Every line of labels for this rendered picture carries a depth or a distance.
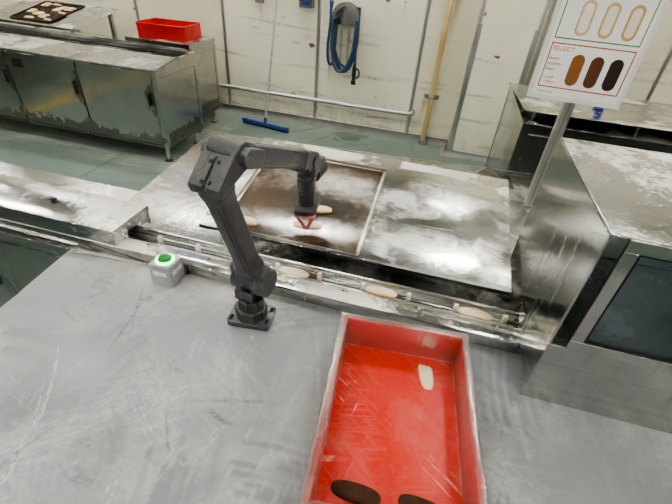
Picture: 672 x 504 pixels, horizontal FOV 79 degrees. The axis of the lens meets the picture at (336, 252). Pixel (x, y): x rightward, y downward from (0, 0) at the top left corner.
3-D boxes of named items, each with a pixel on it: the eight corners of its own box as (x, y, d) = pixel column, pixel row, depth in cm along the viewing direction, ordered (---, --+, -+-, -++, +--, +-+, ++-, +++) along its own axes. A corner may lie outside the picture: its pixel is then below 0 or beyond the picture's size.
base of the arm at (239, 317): (226, 324, 113) (268, 332, 112) (223, 303, 108) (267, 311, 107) (237, 303, 120) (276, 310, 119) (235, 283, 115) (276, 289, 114)
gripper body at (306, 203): (293, 215, 126) (292, 196, 121) (300, 195, 134) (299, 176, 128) (313, 217, 126) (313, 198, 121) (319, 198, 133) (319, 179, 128)
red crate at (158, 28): (137, 36, 397) (134, 21, 389) (157, 31, 425) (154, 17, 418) (185, 42, 391) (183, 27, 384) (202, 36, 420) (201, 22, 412)
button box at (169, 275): (152, 291, 126) (145, 263, 119) (167, 276, 132) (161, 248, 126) (176, 297, 125) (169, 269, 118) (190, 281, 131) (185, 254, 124)
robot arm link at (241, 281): (235, 302, 111) (252, 308, 109) (232, 273, 105) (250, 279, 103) (254, 282, 118) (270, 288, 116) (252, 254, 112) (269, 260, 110)
